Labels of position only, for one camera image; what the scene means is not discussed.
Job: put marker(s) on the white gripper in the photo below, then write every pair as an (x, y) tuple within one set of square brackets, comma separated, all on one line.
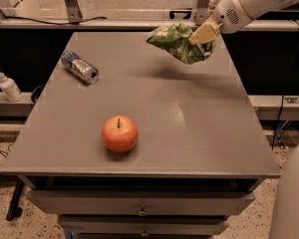
[(227, 17)]

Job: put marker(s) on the green chip bag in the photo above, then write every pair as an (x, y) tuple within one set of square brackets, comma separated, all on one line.
[(173, 38)]

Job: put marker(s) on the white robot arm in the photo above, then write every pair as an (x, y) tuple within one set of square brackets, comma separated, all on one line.
[(253, 9)]

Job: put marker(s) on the grey drawer cabinet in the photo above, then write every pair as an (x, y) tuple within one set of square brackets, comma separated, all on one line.
[(199, 156)]

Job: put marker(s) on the silver blue drink can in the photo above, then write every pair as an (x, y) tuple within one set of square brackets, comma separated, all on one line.
[(79, 67)]

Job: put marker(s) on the red apple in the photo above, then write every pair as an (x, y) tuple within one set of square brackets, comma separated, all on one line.
[(120, 134)]

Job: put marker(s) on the top drawer knob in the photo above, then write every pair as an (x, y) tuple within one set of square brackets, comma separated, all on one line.
[(142, 212)]

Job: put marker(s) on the drawer knob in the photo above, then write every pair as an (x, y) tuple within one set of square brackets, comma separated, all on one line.
[(144, 234), (142, 212)]

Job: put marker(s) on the white pump bottle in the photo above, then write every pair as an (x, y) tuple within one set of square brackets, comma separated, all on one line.
[(10, 88)]

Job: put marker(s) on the black stand leg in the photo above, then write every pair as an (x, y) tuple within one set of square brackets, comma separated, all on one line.
[(14, 210)]

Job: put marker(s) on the grey metal bracket right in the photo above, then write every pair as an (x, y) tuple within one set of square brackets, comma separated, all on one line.
[(201, 11)]

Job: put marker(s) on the grey metal bracket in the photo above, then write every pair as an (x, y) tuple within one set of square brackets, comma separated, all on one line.
[(201, 11), (73, 11)]

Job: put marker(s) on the grey metal bracket left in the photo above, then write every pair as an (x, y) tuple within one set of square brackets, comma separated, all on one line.
[(73, 11)]

